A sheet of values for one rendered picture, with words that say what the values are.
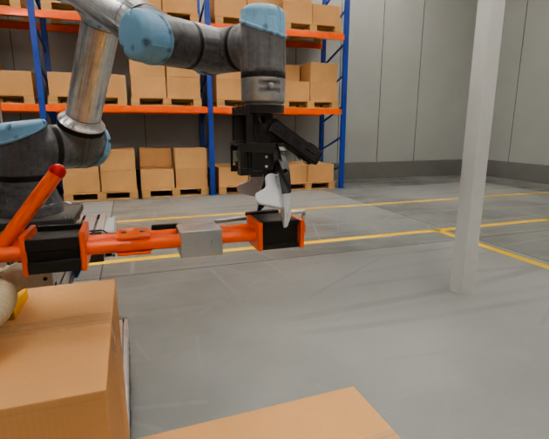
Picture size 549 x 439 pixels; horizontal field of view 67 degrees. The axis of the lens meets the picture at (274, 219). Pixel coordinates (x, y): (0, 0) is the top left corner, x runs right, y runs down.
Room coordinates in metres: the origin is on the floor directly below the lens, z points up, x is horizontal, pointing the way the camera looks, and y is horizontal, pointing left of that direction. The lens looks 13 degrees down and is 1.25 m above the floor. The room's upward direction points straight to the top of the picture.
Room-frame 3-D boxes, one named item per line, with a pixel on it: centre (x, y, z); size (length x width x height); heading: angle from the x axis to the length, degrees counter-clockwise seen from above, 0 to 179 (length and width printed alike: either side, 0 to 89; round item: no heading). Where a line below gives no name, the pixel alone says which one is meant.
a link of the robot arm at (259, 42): (0.74, 0.02, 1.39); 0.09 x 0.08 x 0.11; 52
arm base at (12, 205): (1.04, 0.62, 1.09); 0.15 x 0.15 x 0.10
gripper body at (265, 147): (0.73, 0.03, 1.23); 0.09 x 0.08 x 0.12; 109
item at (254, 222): (0.72, 0.00, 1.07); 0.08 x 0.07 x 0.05; 109
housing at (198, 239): (0.68, 0.13, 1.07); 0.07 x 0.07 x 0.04; 19
